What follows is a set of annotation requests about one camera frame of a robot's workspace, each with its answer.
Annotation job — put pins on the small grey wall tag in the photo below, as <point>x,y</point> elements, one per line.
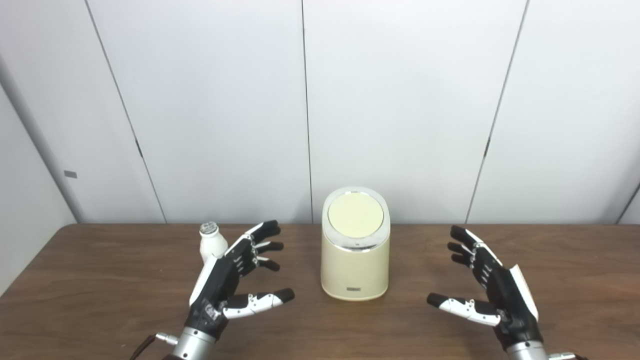
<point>70,174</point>

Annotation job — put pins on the cream-colored round bin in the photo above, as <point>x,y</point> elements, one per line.
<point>355,272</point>

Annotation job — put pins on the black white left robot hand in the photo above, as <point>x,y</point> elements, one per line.
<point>220,285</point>

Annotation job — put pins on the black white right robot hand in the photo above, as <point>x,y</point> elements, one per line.
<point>510,300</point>

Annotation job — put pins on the cream round bin lid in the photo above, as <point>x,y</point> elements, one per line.
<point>355,215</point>

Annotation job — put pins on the small white plastic bottle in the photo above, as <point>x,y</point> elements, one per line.
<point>211,245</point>

